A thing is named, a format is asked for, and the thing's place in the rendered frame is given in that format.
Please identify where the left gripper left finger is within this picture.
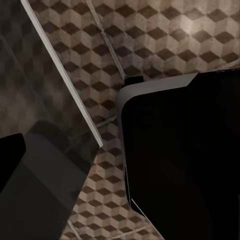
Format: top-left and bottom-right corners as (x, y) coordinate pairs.
(0, 133), (26, 193)

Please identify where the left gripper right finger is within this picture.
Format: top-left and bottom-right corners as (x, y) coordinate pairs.
(224, 132), (240, 172)

